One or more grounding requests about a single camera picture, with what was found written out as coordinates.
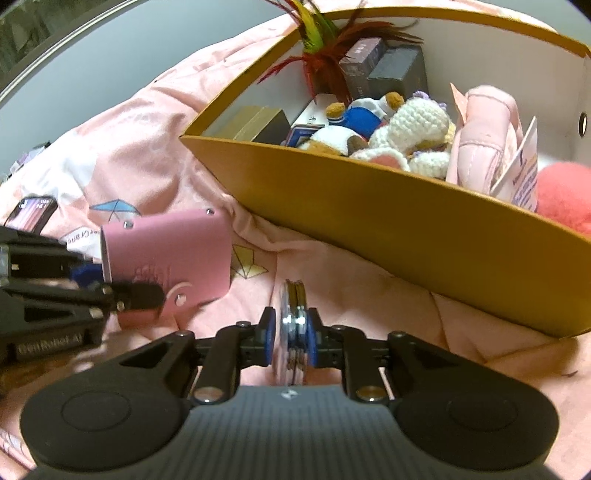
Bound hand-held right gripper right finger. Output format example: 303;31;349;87
305;308;451;402

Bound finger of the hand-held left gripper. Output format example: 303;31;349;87
0;228;105;283
0;282;166;330

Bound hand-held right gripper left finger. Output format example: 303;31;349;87
121;308;277;406

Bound silver metal discs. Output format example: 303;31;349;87
274;279;308;386

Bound pink card holder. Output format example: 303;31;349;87
100;208;234;328

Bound yellow cardboard box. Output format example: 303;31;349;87
180;4;591;340

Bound blue white plush toy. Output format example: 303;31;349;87
295;91;407;155

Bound white crochet bunny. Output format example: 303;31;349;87
348;90;458;178

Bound pink green fluffy pom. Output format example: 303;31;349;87
536;161;591;238

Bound pink printed blanket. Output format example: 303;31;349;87
0;0;591;480

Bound blue hang tag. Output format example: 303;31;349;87
284;124;326;148

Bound gold gift box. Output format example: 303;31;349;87
215;105;291;145

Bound white box with writing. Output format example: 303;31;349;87
291;92;352;130

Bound window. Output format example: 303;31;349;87
0;0;139;97

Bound pink cloth pouch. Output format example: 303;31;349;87
445;84;525;195

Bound pink paper tag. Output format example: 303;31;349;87
489;115;541;213

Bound mauve box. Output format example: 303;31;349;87
339;38;389;97

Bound dark grey box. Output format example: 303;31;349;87
367;45;429;100

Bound red green feather toy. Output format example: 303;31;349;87
259;0;423;100

